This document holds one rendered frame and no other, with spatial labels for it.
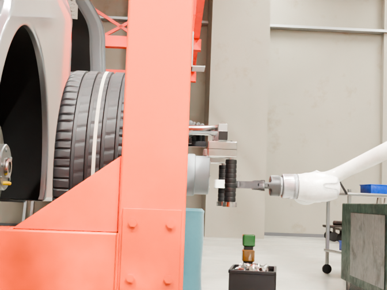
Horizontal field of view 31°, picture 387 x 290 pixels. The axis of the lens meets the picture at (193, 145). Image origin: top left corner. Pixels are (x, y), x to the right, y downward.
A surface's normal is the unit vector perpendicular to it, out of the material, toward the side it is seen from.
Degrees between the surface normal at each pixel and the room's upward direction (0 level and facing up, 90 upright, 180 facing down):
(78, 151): 83
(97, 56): 121
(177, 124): 90
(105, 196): 90
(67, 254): 90
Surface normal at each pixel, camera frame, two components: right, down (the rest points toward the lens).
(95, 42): -0.23, 0.49
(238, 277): -0.13, -0.08
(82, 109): 0.04, -0.57
